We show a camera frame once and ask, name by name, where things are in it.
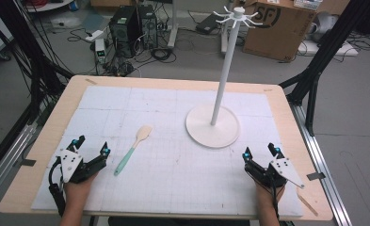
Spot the brown cardboard box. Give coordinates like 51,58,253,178
242,0,319,62

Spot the large black computer tower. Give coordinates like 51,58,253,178
108,5,143,59

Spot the wooden spatula with teal handle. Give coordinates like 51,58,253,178
113,124,153,177

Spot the black metal frame with cables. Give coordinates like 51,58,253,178
0,0,74,124

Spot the flat white board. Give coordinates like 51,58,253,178
297,40,360,58

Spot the white power strip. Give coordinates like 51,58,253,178
85,29,105,43

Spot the person's right hand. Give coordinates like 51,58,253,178
254,181,286,207

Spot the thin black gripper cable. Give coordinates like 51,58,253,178
270,186,282,221

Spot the aluminium rail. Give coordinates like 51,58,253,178
0,122,39,205
290,103,354,226

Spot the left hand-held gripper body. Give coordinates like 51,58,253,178
59,149,108,185

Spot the white hook rack stand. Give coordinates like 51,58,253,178
185,5,264,150

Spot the white grid mat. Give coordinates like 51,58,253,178
30,85,305,218

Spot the black tape piece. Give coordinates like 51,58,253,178
19,158,38,168
306,171,327,182

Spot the coiled black cable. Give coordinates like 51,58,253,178
150,46,178,64

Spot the thin wooden stick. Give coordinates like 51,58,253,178
296,187,319,218

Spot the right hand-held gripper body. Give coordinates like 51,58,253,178
244,157,306,190

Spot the white stand pole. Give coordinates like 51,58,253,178
168,0,180,49

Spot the thick black gripper cable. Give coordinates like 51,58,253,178
48,155,68,218

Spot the person's left hand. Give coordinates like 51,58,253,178
63,172,100,205

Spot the flat black case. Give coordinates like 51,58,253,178
195,13,222,36

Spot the slim black computer tower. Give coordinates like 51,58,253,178
137,4,159,51

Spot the white round appliance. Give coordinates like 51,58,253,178
310,11,340,42

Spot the white device with green display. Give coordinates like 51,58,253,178
94,38,107,64

